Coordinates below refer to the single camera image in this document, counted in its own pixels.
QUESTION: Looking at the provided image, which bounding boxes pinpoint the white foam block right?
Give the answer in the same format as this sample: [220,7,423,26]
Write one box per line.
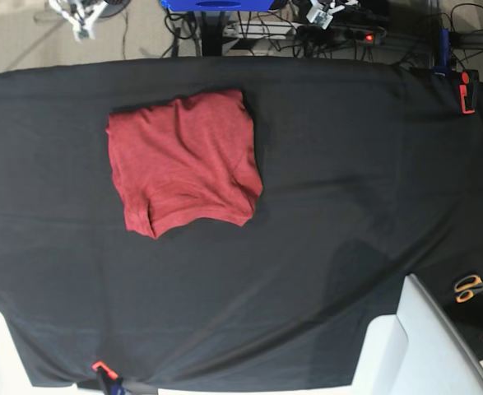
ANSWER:
[351,274,483,395]

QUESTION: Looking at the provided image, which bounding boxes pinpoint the blue clamp top right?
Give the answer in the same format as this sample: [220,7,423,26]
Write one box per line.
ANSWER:
[433,27,456,77]

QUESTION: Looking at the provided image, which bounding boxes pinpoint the black orange clamp right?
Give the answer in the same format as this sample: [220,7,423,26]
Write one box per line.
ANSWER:
[458,69,480,114]

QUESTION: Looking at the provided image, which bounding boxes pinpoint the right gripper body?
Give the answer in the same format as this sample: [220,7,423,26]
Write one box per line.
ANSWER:
[48,0,106,29]

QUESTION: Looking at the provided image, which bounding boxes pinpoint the blue orange clamp bottom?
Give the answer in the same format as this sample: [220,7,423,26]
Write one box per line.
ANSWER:
[91,360,127,395]

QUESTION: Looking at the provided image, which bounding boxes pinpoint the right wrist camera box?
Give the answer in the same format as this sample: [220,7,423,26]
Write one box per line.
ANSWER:
[72,26,94,42]

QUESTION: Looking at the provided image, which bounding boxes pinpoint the white power strip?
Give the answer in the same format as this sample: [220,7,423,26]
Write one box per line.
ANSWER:
[295,25,388,45]

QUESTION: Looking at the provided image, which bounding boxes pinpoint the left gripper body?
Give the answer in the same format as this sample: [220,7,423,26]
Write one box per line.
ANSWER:
[310,0,359,12]

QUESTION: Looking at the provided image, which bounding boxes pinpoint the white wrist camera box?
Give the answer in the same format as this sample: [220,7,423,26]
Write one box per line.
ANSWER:
[306,7,333,30]

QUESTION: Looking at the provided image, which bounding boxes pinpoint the blue plastic box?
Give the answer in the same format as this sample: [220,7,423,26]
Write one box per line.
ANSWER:
[160,0,274,12]

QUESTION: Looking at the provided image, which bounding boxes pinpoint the yellow-handled scissors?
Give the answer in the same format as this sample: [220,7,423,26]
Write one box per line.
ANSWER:
[453,274,483,304]

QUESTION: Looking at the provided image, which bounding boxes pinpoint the black table cloth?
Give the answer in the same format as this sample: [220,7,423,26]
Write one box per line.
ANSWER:
[0,57,483,391]

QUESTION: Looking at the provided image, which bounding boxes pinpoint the red long-sleeve T-shirt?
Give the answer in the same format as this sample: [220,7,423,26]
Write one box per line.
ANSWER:
[106,89,263,239]

